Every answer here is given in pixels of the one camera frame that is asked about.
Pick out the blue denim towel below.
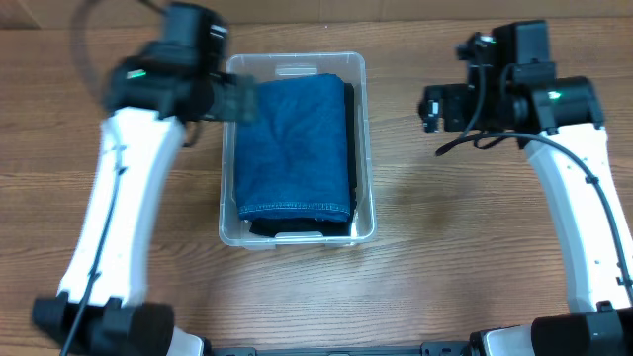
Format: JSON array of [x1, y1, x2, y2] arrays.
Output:
[[234, 74, 351, 222]]

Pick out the black cloth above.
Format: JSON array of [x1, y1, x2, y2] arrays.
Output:
[[249, 83, 357, 237]]

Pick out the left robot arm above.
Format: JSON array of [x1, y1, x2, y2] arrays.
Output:
[[32, 2, 257, 356]]

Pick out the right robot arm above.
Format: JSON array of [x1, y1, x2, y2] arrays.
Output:
[[418, 20, 632, 356]]

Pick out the clear plastic storage container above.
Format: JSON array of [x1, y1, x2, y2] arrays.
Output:
[[219, 51, 377, 250]]

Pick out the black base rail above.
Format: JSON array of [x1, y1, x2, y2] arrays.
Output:
[[202, 341, 471, 356]]

